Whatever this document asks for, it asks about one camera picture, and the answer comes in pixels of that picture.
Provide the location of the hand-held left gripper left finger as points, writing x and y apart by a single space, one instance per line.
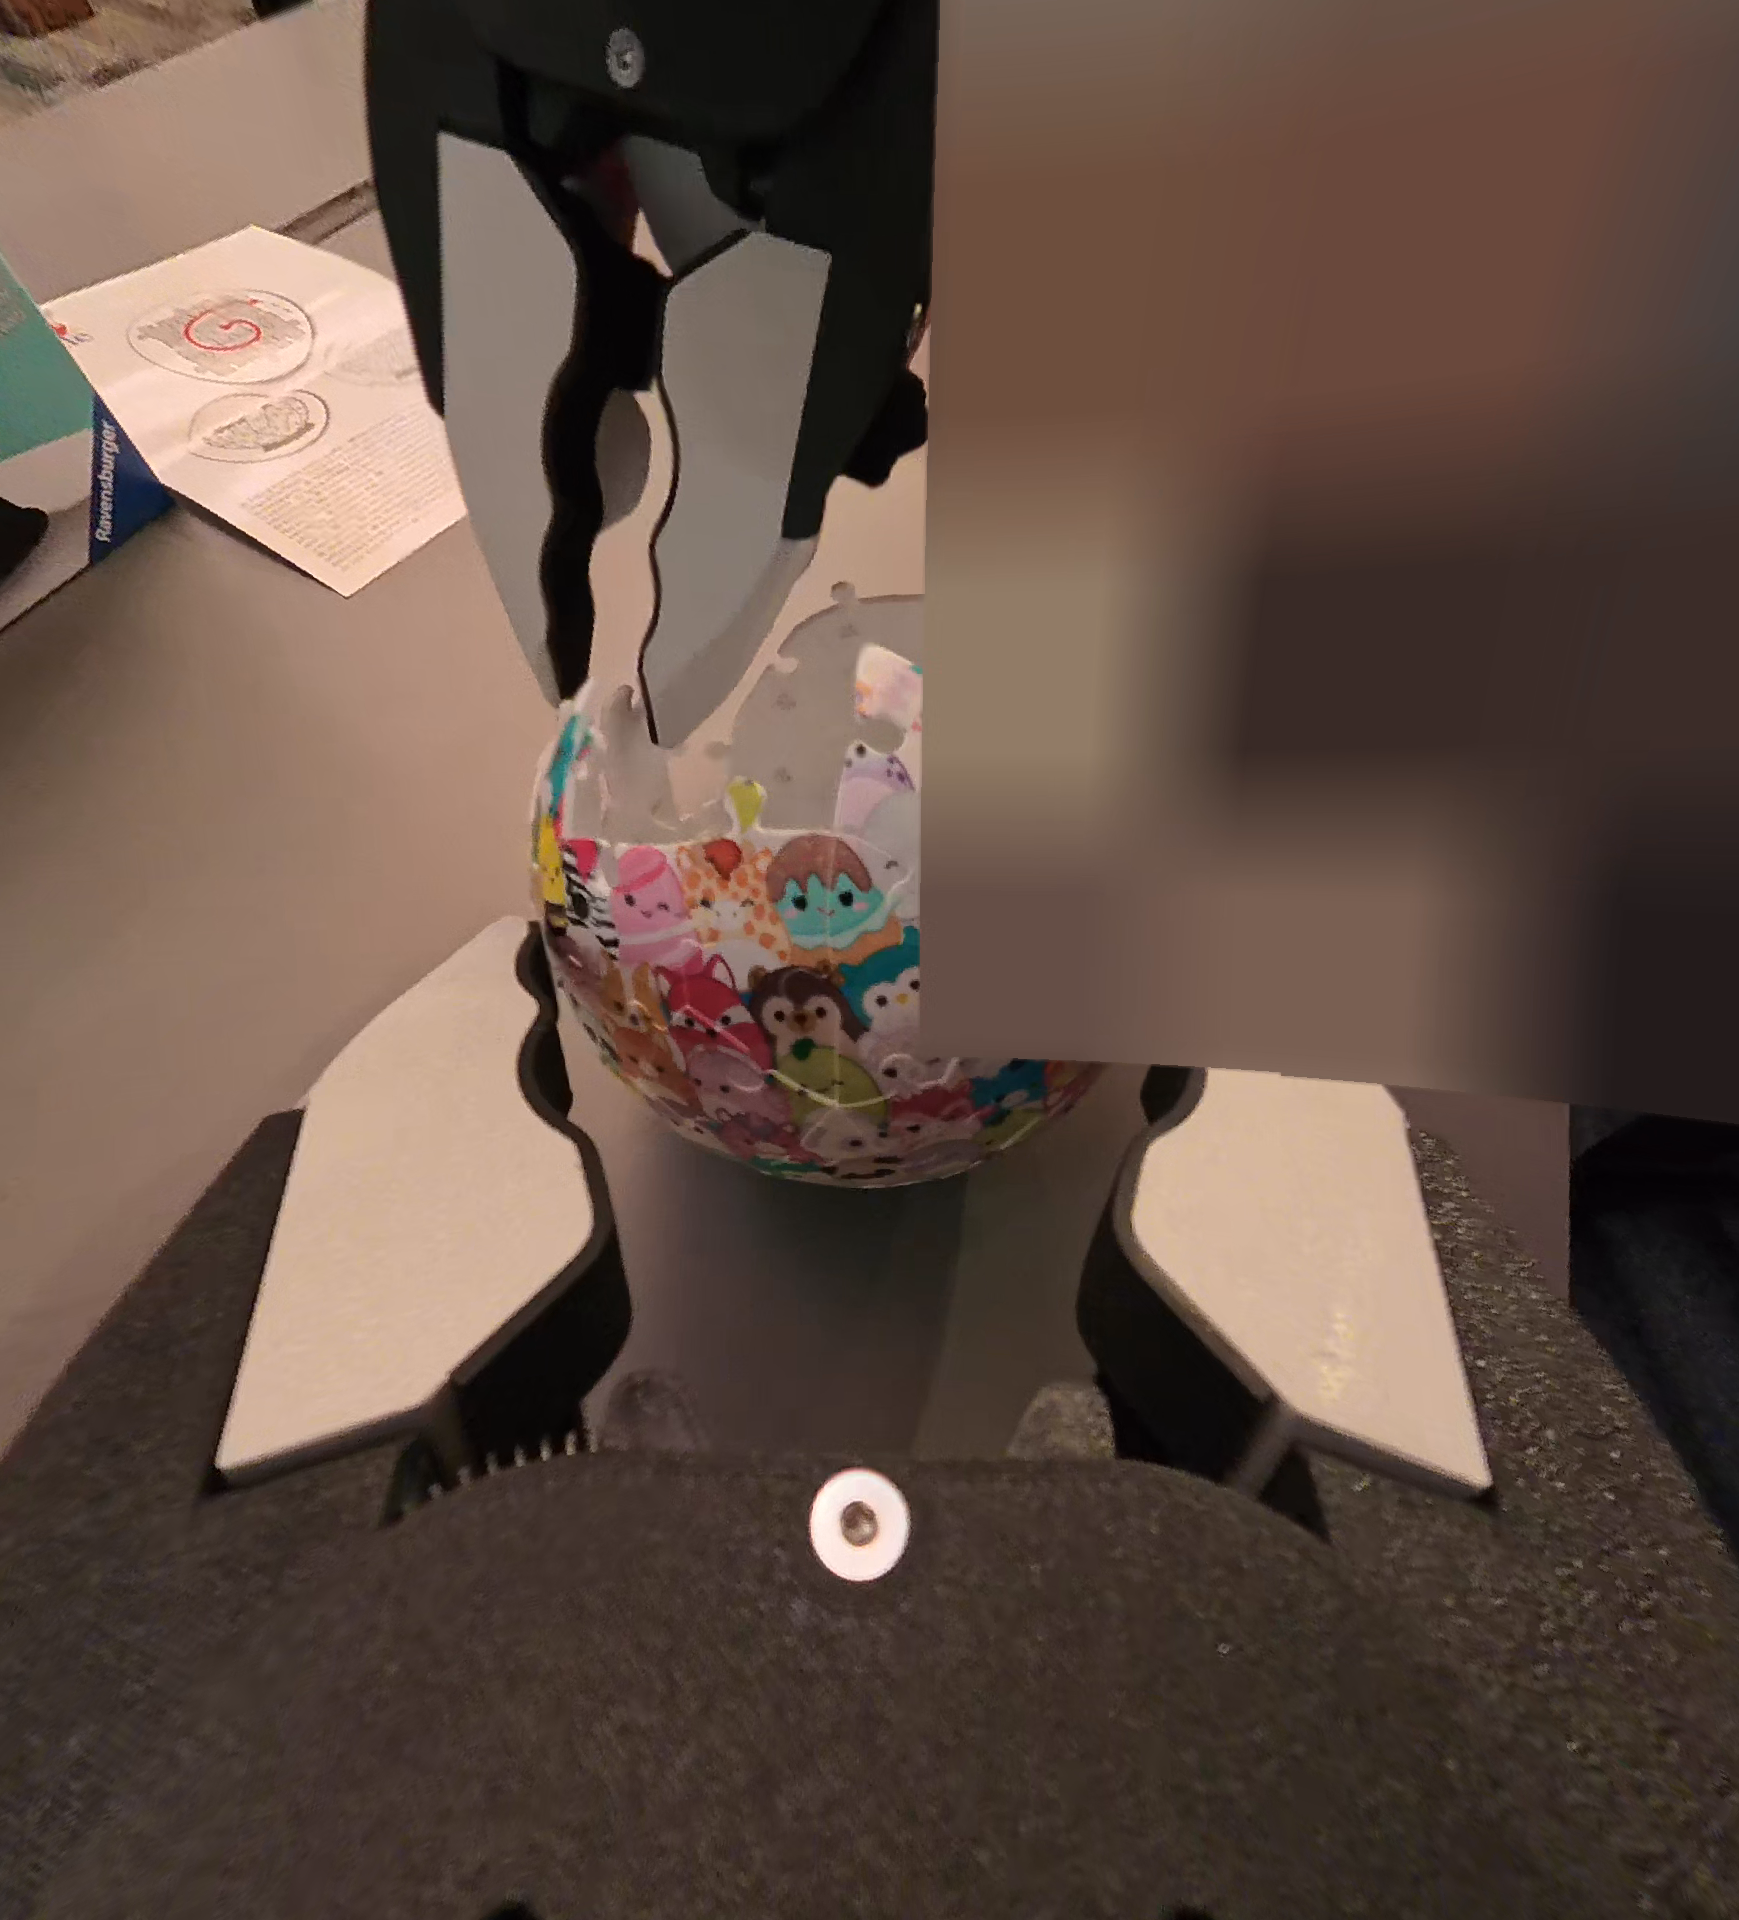
404 1201

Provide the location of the colourful cartoon puzzle ball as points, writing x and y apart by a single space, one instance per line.
749 991

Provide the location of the dark blue clothing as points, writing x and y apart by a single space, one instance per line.
1709 1319

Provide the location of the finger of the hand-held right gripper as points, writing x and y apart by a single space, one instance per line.
741 449
494 375

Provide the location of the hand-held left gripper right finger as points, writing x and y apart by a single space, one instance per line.
1304 1274

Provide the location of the white instruction leaflet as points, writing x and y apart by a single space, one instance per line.
285 465

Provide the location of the patterned rug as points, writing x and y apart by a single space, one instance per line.
59 74

